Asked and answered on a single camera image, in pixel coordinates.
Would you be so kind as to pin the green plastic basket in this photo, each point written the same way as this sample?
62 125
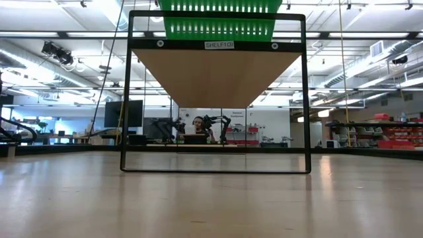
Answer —
219 37

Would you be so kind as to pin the black background robot arm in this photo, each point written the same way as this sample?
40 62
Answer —
221 120
168 125

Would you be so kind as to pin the black-framed wooden shelf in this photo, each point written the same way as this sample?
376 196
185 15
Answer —
215 79

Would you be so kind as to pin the white shelf label sticker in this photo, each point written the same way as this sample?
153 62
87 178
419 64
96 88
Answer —
219 45

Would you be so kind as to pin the person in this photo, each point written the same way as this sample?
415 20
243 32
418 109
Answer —
200 125

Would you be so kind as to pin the white rack with red bins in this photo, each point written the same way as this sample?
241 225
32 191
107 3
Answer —
251 130

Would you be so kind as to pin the black monitor screen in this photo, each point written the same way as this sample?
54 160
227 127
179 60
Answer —
114 114

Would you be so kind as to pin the black ceiling device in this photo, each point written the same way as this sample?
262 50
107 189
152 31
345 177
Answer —
57 53

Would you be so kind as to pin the shelving with red bins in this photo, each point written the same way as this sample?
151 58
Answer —
390 135

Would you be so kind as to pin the black curved tube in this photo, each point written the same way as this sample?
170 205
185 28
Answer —
23 127

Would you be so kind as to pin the black aluminium table frame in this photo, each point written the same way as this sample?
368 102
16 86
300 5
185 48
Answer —
66 150

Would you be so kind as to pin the black ceiling light rail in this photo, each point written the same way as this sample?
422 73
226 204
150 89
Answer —
61 34

